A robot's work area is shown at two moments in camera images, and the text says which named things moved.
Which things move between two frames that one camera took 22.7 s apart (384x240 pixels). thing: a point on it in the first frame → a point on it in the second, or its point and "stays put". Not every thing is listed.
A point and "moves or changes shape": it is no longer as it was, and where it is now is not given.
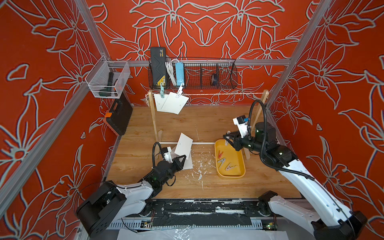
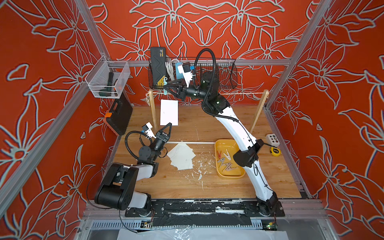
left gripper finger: x=180 y=164 → x=169 y=124
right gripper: x=237 y=140 → x=184 y=95
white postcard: x=184 y=146 moves or changes shape
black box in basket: x=158 y=66 stays put
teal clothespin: x=162 y=92 moves or changes shape
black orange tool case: x=118 y=117 stays put
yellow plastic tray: x=230 y=163 stays put
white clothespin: x=222 y=161 stays put
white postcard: x=187 y=164 stays put
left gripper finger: x=175 y=160 → x=158 y=133
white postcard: x=160 y=102 → x=169 y=112
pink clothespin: x=226 y=142 → x=229 y=168
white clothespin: x=180 y=90 moves or changes shape
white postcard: x=173 y=104 → x=181 y=154
